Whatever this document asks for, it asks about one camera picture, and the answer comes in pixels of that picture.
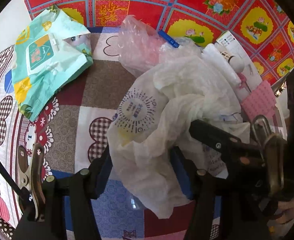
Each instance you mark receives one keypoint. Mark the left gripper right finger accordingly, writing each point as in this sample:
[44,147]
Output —
[209,193]

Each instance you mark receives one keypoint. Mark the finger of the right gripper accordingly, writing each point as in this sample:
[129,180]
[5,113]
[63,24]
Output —
[233,151]

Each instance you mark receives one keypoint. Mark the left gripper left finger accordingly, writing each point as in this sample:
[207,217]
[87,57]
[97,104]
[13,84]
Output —
[84,186]

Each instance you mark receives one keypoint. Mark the white plastic bag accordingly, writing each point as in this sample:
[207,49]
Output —
[156,113]

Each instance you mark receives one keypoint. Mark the white product box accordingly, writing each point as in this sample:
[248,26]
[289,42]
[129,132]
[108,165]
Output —
[231,60]

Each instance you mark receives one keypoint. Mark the teal wet wipes package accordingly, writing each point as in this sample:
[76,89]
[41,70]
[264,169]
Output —
[50,52]

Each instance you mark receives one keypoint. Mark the metal clamp on right gripper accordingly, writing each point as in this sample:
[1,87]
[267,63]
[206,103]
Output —
[271,146]

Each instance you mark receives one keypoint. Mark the patchwork heart bedsheet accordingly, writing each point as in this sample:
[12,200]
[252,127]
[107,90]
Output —
[72,128]

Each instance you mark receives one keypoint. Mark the metal spring clamp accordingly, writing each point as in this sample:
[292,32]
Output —
[30,181]

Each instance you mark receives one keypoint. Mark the blue plastic clip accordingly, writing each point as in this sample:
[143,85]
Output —
[168,39]

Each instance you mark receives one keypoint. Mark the clear pink plastic bag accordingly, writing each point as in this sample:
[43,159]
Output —
[140,47]

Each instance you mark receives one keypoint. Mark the red floral wall cloth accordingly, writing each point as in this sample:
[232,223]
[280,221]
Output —
[261,26]

